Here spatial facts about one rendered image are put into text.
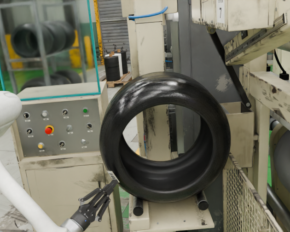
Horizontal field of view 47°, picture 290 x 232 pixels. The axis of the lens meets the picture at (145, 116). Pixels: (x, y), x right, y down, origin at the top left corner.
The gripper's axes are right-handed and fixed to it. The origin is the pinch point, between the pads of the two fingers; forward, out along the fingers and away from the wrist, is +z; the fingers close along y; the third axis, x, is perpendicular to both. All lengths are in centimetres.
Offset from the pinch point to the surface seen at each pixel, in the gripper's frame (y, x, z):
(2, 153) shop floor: 0, -356, 45
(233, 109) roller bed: 21, 7, 79
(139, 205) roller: 14.8, 2.6, 3.6
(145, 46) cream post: -35, 2, 56
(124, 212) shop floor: 85, -137, 46
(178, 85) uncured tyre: -19, 28, 37
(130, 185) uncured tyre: 4.7, 4.1, 5.7
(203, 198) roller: 28.6, 18.1, 22.0
